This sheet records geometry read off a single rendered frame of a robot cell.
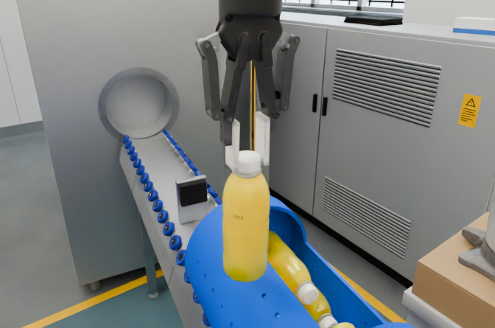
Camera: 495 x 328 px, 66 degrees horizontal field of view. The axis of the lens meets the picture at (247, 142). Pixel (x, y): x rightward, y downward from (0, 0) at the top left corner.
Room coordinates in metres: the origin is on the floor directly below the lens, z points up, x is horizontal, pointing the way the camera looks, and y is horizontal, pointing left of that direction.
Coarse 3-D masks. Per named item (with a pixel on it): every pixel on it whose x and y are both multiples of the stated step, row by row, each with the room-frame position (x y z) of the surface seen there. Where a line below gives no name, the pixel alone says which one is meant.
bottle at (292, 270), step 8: (272, 232) 0.74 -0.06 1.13; (272, 240) 0.71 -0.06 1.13; (280, 240) 0.71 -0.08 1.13; (272, 248) 0.69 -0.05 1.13; (280, 248) 0.68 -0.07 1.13; (288, 248) 0.69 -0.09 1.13; (272, 256) 0.67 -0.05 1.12; (280, 256) 0.66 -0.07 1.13; (288, 256) 0.66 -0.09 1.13; (296, 256) 0.67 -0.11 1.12; (272, 264) 0.65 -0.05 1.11; (280, 264) 0.64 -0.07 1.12; (288, 264) 0.63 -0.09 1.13; (296, 264) 0.63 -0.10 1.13; (280, 272) 0.63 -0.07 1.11; (288, 272) 0.62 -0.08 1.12; (296, 272) 0.61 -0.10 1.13; (304, 272) 0.62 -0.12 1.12; (288, 280) 0.61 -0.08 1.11; (296, 280) 0.60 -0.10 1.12; (304, 280) 0.60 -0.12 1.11; (296, 288) 0.59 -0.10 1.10
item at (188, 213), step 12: (180, 180) 1.09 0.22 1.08; (192, 180) 1.09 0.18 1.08; (204, 180) 1.10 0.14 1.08; (180, 192) 1.06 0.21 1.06; (192, 192) 1.07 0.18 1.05; (204, 192) 1.09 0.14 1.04; (180, 204) 1.07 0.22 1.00; (192, 204) 1.07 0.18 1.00; (204, 204) 1.10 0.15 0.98; (180, 216) 1.07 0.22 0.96; (192, 216) 1.08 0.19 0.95; (204, 216) 1.10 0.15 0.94
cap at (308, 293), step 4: (308, 284) 0.59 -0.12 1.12; (300, 288) 0.59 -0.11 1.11; (304, 288) 0.58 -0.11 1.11; (308, 288) 0.58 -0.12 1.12; (312, 288) 0.58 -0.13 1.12; (300, 292) 0.58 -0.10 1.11; (304, 292) 0.57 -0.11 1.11; (308, 292) 0.57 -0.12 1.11; (312, 292) 0.58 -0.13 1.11; (316, 292) 0.58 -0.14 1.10; (300, 296) 0.58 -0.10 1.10; (304, 296) 0.57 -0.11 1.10; (308, 296) 0.57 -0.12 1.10; (312, 296) 0.58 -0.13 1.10; (316, 296) 0.58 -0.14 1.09; (304, 300) 0.57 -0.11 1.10; (308, 300) 0.57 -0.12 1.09; (312, 300) 0.58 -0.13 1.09
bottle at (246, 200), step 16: (240, 176) 0.46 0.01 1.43; (256, 176) 0.47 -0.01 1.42; (224, 192) 0.47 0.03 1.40; (240, 192) 0.45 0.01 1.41; (256, 192) 0.45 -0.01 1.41; (224, 208) 0.46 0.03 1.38; (240, 208) 0.44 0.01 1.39; (256, 208) 0.44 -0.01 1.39; (224, 224) 0.46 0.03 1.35; (240, 224) 0.44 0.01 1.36; (256, 224) 0.44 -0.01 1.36; (224, 240) 0.46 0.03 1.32; (240, 240) 0.44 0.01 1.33; (256, 240) 0.44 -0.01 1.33; (224, 256) 0.46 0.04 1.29; (240, 256) 0.44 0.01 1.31; (256, 256) 0.45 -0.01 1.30; (240, 272) 0.44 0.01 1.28; (256, 272) 0.45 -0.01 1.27
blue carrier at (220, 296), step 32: (288, 224) 0.79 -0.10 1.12; (192, 256) 0.64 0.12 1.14; (320, 256) 0.69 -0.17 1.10; (224, 288) 0.52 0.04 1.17; (256, 288) 0.48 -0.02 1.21; (288, 288) 0.46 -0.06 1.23; (320, 288) 0.66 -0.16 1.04; (352, 288) 0.59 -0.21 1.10; (224, 320) 0.48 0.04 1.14; (256, 320) 0.44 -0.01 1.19; (288, 320) 0.41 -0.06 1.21; (352, 320) 0.57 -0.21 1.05; (384, 320) 0.51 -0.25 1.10
